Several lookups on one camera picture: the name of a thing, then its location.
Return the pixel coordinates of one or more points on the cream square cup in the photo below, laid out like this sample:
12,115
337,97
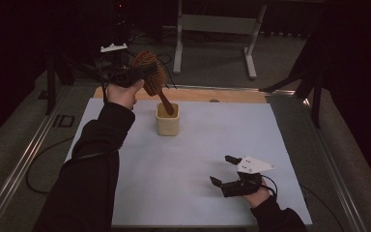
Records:
167,127

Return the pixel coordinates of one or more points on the black computer tower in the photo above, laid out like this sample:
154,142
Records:
119,22

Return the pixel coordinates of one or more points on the black angled stand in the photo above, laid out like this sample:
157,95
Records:
314,93

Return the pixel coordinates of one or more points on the person's right hand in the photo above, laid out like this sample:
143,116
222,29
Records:
257,199

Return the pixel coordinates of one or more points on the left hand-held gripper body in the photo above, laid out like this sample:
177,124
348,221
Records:
128,75

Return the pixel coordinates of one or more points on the white table mat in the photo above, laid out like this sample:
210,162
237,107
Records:
186,154

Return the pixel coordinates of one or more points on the person's left hand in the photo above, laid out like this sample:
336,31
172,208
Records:
122,95

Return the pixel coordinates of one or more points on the white metal stand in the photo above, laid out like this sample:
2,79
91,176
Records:
217,24

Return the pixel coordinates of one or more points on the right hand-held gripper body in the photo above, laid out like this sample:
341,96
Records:
251,165

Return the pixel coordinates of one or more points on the brown wooden hairbrush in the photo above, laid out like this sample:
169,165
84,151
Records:
157,82

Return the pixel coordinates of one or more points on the metal floor rail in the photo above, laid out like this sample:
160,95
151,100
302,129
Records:
19,164
335,177

